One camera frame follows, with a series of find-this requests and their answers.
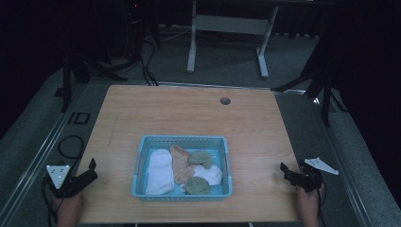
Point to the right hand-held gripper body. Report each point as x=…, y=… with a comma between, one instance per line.
x=310, y=179

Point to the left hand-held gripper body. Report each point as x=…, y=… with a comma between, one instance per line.
x=64, y=186

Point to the person's left hand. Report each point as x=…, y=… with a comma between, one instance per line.
x=69, y=209

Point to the person's right hand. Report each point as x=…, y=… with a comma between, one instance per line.
x=309, y=205

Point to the light blue plastic basket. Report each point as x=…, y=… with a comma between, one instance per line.
x=142, y=189

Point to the long white sock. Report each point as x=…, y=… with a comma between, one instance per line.
x=160, y=171

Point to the short white sock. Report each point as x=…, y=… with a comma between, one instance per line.
x=209, y=175

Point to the black metal stand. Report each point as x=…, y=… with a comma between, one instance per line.
x=326, y=94
x=66, y=82

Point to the green sock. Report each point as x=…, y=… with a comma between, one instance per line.
x=197, y=186
x=201, y=157

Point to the beige sock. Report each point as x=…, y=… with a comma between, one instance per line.
x=182, y=167

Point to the white metal desk frame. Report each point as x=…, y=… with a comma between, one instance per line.
x=231, y=24

